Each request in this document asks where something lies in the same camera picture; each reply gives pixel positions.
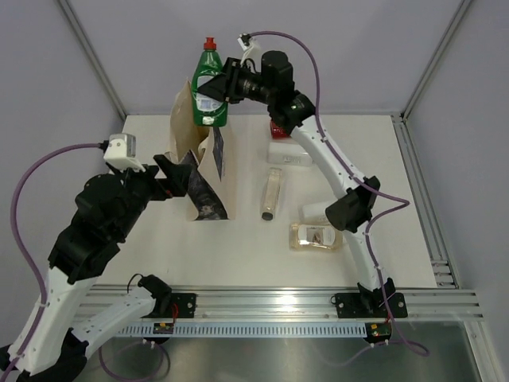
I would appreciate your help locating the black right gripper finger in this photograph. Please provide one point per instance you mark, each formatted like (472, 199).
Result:
(215, 88)
(214, 109)

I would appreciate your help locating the right aluminium frame post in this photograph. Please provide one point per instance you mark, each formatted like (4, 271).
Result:
(434, 61)

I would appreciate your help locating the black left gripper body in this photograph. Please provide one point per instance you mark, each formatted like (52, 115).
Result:
(141, 187)

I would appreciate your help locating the aluminium frame post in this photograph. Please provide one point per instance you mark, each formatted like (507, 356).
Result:
(71, 17)
(434, 61)

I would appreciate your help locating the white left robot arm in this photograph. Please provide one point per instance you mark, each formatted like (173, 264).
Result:
(50, 347)

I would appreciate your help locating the beige canvas tote bag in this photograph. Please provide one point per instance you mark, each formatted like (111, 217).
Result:
(210, 151)

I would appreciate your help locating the right side aluminium rail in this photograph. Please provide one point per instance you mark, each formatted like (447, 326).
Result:
(441, 261)

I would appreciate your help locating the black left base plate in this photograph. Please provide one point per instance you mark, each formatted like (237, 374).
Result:
(181, 305)

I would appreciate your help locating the clear amber soap bottle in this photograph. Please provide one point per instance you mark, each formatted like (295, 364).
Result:
(314, 237)

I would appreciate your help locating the aluminium mounting rail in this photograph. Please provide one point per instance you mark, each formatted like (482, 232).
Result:
(315, 304)

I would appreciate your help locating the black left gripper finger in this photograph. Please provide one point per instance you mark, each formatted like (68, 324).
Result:
(177, 180)
(168, 168)

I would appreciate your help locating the red dish soap bottle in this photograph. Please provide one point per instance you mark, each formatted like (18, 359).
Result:
(277, 133)

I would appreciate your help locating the small white bottle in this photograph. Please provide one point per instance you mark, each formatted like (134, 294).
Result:
(314, 213)

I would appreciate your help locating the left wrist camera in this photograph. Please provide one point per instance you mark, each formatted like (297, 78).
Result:
(120, 153)

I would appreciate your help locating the white bottle black cap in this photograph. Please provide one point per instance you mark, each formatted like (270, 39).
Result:
(288, 154)

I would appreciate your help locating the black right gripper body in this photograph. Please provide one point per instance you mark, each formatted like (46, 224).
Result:
(243, 85)

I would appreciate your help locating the left aluminium frame post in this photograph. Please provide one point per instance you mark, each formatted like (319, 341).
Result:
(71, 17)

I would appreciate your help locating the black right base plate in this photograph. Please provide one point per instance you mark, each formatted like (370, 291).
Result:
(355, 305)

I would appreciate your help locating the clear rectangular bottle black cap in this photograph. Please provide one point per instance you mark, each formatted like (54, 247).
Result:
(271, 193)

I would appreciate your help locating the white slotted cable duct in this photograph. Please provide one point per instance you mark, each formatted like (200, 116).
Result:
(245, 330)

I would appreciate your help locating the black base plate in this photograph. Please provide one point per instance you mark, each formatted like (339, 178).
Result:
(181, 305)
(355, 305)

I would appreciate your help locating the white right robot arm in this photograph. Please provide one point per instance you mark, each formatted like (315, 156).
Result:
(296, 114)

